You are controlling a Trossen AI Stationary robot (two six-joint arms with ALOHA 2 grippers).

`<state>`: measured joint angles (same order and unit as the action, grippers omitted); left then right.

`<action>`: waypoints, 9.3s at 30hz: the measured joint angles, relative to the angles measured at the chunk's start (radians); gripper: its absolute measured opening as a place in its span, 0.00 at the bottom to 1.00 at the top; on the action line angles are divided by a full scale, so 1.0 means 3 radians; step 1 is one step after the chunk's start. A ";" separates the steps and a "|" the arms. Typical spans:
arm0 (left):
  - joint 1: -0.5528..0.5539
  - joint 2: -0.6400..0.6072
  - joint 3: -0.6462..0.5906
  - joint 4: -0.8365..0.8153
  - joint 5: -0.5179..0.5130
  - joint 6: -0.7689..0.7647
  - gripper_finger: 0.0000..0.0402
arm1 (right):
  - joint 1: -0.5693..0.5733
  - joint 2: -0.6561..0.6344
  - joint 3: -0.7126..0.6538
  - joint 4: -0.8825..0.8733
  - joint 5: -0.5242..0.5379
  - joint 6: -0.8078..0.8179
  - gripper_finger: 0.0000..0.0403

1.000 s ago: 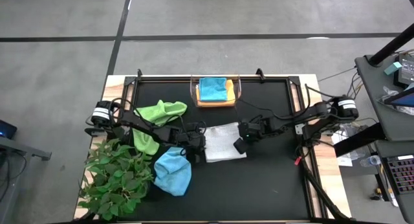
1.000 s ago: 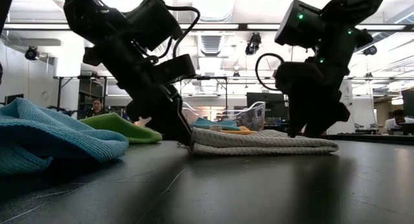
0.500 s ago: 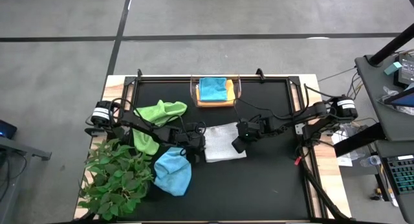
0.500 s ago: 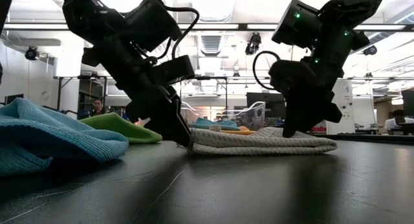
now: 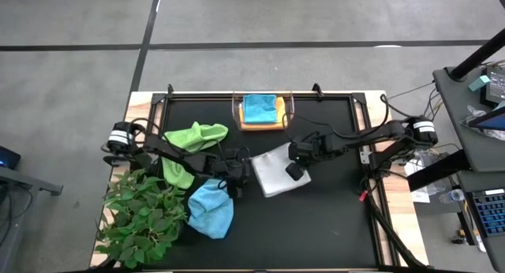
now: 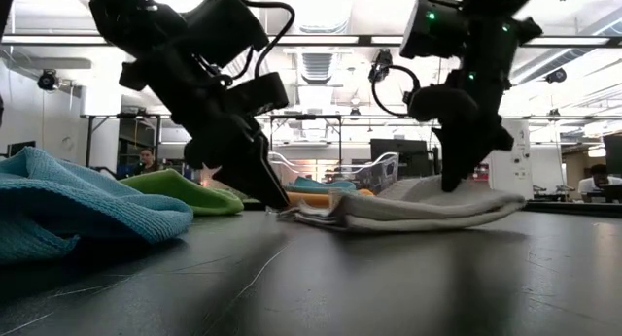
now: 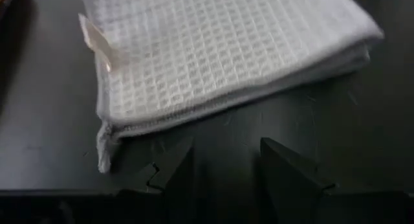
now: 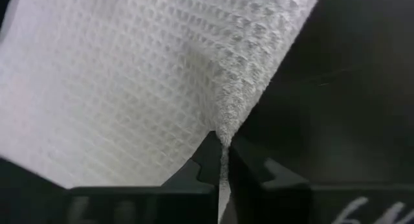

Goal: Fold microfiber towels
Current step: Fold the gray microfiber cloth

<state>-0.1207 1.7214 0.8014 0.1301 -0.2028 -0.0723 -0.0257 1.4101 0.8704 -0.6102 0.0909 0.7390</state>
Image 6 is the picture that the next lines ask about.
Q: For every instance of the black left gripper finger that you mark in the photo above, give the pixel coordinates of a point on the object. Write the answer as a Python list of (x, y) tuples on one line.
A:
[(257, 180)]

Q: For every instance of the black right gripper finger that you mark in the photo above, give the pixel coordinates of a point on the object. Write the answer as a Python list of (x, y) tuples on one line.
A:
[(461, 156)]

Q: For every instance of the orange microfiber towel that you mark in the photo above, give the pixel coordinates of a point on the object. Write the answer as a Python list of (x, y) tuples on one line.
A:
[(311, 199)]

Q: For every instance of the teal microfiber towel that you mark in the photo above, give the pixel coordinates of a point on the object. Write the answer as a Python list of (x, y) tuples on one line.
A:
[(316, 184)]

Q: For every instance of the light grey microfiber towel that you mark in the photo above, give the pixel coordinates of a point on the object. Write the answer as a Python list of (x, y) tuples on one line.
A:
[(413, 207)]

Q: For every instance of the light blue microfiber towel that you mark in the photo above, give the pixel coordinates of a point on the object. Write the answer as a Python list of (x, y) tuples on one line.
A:
[(87, 205)]

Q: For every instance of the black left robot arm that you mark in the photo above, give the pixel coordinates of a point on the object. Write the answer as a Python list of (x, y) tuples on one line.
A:
[(146, 10)]

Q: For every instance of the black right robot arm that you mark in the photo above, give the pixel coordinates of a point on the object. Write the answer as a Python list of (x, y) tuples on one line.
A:
[(486, 40)]

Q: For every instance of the green microfiber towel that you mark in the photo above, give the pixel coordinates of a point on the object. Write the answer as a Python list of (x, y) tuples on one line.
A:
[(184, 192)]

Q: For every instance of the black background monitor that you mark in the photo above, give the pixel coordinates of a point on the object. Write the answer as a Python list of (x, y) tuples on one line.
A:
[(398, 154)]

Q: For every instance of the person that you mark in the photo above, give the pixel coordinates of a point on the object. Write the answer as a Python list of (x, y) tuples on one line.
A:
[(146, 161), (600, 178)]

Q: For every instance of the round black ceiling spotlight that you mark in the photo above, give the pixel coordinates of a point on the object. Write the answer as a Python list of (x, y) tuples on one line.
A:
[(556, 76), (47, 79)]

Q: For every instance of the clear plastic bin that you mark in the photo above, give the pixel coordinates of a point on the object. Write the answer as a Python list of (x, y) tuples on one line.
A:
[(384, 173)]

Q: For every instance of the large dark monitor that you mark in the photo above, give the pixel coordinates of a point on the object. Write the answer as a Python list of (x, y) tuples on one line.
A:
[(613, 154)]

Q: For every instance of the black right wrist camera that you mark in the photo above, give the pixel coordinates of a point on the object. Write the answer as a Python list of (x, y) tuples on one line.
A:
[(437, 103)]

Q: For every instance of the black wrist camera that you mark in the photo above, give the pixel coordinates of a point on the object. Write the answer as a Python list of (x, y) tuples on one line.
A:
[(260, 94), (437, 103)]

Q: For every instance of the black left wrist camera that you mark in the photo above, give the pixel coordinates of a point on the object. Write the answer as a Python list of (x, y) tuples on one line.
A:
[(260, 94)]

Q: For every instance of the black background workbench frame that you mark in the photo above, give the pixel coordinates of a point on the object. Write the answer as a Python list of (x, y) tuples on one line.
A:
[(121, 115)]

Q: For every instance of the black overhead camera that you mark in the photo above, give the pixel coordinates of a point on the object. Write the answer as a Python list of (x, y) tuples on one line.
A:
[(380, 66)]

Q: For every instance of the small dark wall screen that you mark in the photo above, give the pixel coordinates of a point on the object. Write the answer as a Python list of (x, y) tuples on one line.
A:
[(22, 149)]

